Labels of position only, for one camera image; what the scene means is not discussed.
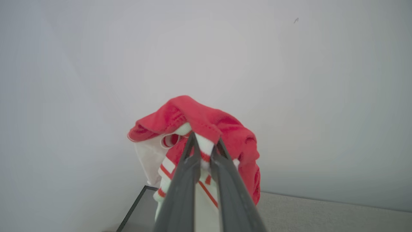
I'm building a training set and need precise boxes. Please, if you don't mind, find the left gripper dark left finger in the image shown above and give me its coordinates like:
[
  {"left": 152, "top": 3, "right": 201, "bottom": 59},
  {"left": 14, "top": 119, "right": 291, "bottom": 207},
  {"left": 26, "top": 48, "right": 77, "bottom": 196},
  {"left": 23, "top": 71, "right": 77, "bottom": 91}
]
[{"left": 154, "top": 132, "right": 201, "bottom": 232}]

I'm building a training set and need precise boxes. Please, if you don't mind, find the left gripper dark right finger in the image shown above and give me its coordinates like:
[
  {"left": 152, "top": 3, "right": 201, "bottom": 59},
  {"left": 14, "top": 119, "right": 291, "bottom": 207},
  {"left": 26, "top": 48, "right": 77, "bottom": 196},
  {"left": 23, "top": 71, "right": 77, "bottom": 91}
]
[{"left": 210, "top": 139, "right": 267, "bottom": 232}]

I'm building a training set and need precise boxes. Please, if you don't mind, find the red and white basketball jersey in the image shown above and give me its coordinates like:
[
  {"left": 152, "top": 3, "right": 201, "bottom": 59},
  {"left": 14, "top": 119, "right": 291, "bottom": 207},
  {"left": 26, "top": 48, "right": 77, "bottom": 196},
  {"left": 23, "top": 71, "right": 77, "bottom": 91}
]
[{"left": 127, "top": 95, "right": 261, "bottom": 232}]

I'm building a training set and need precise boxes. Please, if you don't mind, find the grey fabric sofa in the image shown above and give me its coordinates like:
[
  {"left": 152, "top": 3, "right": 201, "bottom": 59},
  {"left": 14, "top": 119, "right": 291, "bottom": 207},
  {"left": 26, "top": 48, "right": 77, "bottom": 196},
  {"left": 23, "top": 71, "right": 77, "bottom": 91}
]
[{"left": 256, "top": 192, "right": 412, "bottom": 232}]

